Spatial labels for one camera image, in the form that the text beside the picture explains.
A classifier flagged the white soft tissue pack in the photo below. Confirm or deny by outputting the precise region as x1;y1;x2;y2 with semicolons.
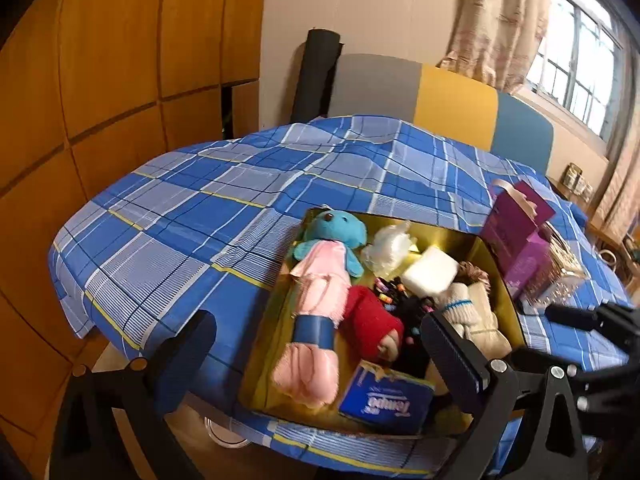
402;246;460;297

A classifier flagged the wooden wardrobe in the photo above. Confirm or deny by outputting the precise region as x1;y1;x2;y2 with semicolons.
0;0;266;480

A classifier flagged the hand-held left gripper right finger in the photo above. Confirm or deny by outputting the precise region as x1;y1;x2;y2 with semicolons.
420;309;588;480

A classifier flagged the purple gift bag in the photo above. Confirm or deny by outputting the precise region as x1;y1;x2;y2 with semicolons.
480;178;557;303

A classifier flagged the cream knitted cloth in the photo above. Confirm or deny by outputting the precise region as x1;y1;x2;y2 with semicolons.
467;280;513;361

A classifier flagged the red knitted hat doll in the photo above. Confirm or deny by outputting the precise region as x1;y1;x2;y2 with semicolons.
340;285;406;363

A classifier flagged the teal plush bear pink dress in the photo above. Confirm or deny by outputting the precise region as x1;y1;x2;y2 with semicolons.
287;210;369;291

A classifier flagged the barred window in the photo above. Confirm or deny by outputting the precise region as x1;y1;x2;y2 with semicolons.
525;0;626;141

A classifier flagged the silver ornate tissue box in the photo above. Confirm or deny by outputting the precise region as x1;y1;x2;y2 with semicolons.
530;220;588;306

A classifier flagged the blue plaid bedsheet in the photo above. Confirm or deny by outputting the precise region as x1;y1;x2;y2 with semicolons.
47;114;631;478

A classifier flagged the wooden desk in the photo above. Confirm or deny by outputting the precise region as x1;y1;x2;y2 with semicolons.
547;175;640;281

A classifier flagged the brown fuzzy hair ball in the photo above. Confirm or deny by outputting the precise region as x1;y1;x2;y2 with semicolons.
457;260;493;291

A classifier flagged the clear round container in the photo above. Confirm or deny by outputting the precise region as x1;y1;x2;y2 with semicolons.
205;412;251;448

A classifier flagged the white plastic bag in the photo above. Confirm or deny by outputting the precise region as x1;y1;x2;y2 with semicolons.
361;221;418;278

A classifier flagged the black rolled mat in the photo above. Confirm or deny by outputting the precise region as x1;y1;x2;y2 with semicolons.
291;28;343;123

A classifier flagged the clear organizer with bottles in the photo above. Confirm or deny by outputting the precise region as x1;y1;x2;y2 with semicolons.
562;162;593;203

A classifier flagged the gold metal box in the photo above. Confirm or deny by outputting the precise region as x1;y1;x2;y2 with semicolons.
237;206;527;436

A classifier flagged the beige printed curtain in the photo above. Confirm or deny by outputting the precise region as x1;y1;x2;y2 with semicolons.
437;0;553;93
590;105;640;241

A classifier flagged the pocket tissue pack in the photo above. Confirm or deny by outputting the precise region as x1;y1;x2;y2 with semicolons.
338;359;436;436

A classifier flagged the grey yellow blue headboard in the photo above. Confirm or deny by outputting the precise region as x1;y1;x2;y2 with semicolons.
327;53;556;173

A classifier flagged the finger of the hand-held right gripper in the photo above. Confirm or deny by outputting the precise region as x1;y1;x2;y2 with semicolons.
544;302;640;356

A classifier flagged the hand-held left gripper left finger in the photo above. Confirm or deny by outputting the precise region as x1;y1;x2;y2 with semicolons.
50;310;218;480

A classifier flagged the white doll with black hair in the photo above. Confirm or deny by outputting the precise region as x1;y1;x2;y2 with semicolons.
372;275;483;361

